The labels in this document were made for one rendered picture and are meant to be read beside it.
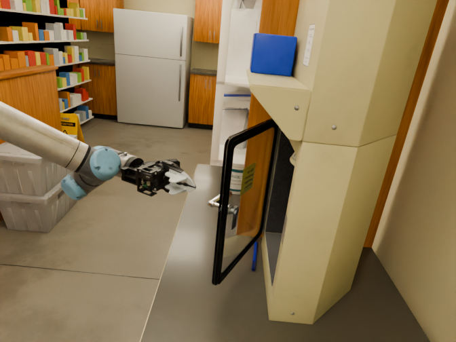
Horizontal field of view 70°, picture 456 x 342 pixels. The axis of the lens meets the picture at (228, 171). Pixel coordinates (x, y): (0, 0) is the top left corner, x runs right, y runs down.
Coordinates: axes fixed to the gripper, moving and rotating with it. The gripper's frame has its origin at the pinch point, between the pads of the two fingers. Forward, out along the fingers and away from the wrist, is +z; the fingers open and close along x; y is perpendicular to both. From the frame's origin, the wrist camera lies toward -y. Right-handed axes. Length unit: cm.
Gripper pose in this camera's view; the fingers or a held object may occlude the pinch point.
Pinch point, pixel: (193, 184)
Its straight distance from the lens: 90.5
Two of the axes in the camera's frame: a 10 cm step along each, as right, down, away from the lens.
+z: 8.7, 2.6, -4.2
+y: -4.8, 3.0, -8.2
